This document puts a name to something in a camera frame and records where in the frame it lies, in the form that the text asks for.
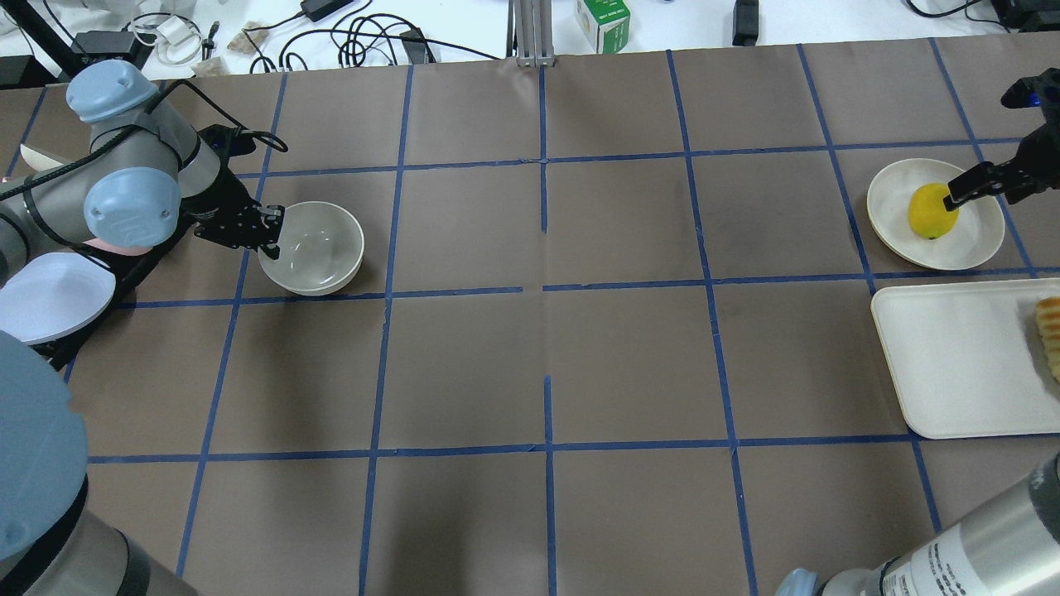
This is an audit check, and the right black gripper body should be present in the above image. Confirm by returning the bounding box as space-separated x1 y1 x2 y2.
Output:
1000 73 1059 206

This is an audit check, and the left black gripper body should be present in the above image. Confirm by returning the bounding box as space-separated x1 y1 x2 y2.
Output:
178 124 285 252

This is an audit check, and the white bowl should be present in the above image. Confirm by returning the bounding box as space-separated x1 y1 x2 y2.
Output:
258 201 366 296

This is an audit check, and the yellow lemon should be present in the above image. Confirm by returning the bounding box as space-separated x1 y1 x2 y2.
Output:
906 185 959 241

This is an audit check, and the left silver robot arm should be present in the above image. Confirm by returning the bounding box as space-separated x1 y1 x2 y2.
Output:
1 60 287 281

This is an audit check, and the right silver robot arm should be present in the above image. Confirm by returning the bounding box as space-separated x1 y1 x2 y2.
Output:
778 68 1059 595

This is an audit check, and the white round plate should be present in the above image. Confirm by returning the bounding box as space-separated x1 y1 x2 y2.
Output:
866 158 1006 271

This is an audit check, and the black plate rack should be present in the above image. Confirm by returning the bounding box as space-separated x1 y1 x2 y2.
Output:
30 240 175 371

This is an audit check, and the sliced bread toy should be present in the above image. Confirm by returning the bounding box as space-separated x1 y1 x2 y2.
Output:
1034 296 1060 382

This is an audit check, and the white rectangular tray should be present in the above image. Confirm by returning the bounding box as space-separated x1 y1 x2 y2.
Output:
870 279 1059 439

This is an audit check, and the blue plate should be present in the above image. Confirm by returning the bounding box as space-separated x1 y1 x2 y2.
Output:
1 252 116 344

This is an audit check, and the cream plate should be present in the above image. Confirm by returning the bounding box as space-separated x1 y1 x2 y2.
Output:
19 143 71 172

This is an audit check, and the black power adapter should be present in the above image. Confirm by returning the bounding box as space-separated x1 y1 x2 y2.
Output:
731 0 760 46

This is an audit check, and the green white box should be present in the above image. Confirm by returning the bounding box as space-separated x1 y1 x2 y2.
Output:
575 1 632 55

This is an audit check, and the aluminium frame post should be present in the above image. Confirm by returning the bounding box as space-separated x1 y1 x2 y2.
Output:
507 1 554 67

